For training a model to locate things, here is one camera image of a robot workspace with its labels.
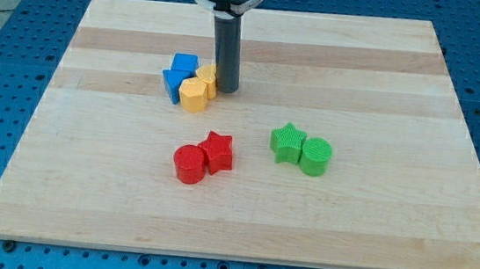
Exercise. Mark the yellow pentagon block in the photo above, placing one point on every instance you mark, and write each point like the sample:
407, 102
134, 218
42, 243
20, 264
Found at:
193, 95

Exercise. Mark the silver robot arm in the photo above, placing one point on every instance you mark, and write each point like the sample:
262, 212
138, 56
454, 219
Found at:
227, 18

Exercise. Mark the red star block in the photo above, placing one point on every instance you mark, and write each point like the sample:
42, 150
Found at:
218, 152

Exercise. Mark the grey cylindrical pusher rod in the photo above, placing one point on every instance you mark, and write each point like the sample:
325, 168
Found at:
227, 53

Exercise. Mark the green cylinder block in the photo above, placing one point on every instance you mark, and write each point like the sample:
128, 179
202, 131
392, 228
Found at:
315, 156

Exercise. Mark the blue triangle block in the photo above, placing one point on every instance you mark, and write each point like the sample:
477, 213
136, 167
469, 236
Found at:
172, 80

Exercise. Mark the light wooden board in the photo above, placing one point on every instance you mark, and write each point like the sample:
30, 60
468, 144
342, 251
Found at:
94, 167

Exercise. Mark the red cylinder block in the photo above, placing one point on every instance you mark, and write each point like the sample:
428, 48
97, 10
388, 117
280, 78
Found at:
190, 164

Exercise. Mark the blue cube block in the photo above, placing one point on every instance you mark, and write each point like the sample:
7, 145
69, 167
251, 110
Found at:
185, 62

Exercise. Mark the green star block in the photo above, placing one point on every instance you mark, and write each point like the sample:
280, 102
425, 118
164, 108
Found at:
286, 143

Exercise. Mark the yellow heart block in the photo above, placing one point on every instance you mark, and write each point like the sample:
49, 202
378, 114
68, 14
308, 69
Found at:
206, 74

